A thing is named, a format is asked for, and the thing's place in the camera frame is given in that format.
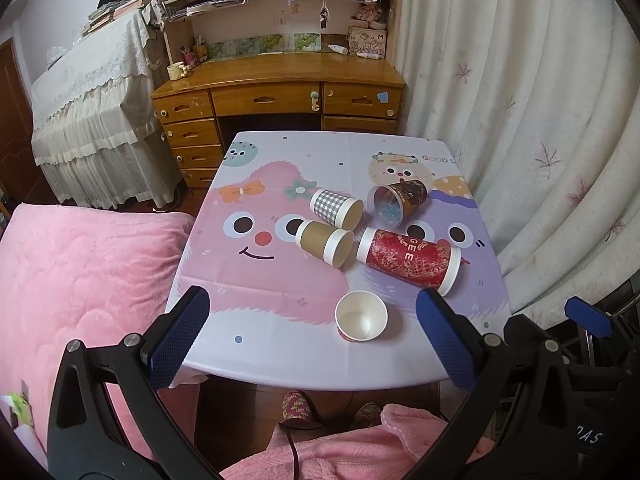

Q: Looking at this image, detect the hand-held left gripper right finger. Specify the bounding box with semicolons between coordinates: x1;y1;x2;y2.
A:
415;287;581;480

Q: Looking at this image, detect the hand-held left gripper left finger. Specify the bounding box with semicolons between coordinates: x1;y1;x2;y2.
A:
46;285;222;480

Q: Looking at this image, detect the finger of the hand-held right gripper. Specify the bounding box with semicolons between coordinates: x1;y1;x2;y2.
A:
564;296;616;367
502;314;547;353

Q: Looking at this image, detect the red patterned paper cup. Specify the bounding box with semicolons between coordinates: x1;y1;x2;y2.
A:
355;226;462;297

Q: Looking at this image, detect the small white paper cup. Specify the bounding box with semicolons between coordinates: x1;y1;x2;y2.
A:
334;290;389;343

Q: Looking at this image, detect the dark brown paper cup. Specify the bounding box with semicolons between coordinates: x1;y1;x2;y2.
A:
367;178;429;226

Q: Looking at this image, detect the grey checked paper cup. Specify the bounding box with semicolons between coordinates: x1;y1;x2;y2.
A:
309;189;365;231

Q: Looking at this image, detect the cartoon printed tablecloth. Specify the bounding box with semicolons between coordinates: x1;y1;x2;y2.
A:
167;131;512;392

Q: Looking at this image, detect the knitted slipper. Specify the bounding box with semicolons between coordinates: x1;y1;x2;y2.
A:
281;390;327;430
349;402;385;432

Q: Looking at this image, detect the pink quilted blanket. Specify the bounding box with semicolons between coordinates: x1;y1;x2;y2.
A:
0;203;202;473

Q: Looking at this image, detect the pink fleece clothing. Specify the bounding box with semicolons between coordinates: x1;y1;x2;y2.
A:
219;403;496;480

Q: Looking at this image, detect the green packet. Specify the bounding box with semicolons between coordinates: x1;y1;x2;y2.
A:
0;391;32;427

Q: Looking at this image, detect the white floral curtain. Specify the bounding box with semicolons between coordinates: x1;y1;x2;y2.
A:
394;0;640;333

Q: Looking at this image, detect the lace covered piano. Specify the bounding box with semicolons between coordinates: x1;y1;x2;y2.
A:
31;7;182;212

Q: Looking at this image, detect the brown wooden door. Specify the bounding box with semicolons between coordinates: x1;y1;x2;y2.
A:
0;39;48;207

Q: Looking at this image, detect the wooden desk with drawers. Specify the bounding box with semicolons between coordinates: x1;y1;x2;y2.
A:
150;51;407;212

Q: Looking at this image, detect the wooden letter box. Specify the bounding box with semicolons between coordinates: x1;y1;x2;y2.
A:
347;26;389;59

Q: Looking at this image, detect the wooden desk hutch shelf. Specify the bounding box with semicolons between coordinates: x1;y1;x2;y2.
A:
151;0;404;65

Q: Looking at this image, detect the stack of books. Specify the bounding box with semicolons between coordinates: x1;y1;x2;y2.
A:
81;0;152;37

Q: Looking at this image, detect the metal tube frame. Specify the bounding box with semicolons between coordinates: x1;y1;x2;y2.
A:
575;280;640;378

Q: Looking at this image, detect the black cable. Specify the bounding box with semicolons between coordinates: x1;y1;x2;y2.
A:
276;421;327;480

